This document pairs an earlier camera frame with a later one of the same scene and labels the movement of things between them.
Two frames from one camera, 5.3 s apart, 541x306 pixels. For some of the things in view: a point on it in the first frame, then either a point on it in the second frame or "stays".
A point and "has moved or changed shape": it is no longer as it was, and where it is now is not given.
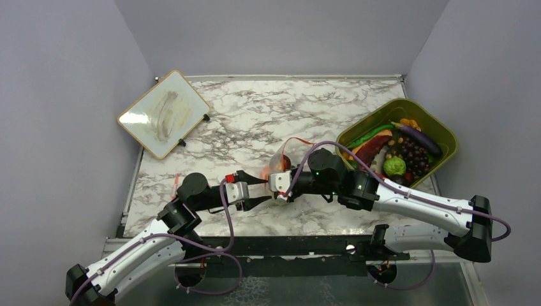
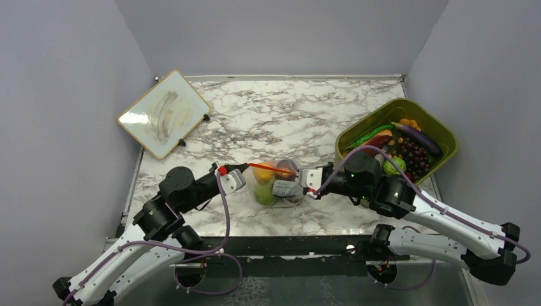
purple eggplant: x=421 y=138 stays
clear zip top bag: x=289 y=156 has moved or changed shape
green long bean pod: x=371 y=133 stays
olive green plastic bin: x=395 y=110 stays
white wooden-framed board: x=165 y=116 stays
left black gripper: x=251 y=203 → x=242 y=166
